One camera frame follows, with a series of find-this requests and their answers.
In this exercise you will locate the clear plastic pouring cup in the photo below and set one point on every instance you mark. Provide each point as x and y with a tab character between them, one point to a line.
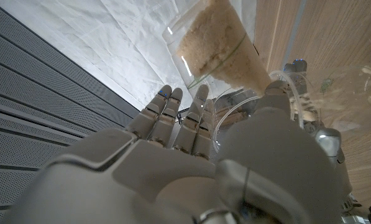
179	40

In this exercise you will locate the brown sugar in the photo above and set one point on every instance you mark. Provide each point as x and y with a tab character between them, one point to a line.
216	43

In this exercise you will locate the white backdrop cloth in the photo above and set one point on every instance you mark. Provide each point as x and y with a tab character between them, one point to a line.
110	37

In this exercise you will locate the clear plastic receiving cup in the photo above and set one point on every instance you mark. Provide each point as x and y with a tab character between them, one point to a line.
359	93

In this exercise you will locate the grey tape rectangle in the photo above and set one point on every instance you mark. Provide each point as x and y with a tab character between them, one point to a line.
297	25

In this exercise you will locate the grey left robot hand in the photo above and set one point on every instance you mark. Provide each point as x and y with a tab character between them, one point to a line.
328	140

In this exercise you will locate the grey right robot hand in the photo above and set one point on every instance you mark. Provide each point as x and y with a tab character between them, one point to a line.
172	174

